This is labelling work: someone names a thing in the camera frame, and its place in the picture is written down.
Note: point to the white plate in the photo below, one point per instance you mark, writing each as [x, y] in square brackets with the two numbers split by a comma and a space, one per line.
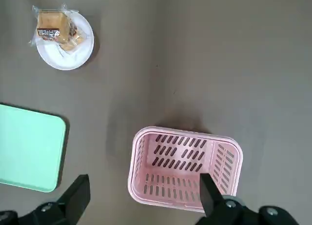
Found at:
[68, 59]

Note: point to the small pink plastic basket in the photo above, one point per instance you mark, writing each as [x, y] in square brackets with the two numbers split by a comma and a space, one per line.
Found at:
[170, 173]

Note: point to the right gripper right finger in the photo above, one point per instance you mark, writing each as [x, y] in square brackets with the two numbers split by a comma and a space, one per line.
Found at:
[226, 212]

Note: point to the green plastic tray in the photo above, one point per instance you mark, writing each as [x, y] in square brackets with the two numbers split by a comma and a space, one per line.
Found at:
[24, 149]

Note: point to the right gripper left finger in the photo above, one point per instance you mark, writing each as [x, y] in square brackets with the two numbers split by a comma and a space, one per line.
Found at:
[61, 210]

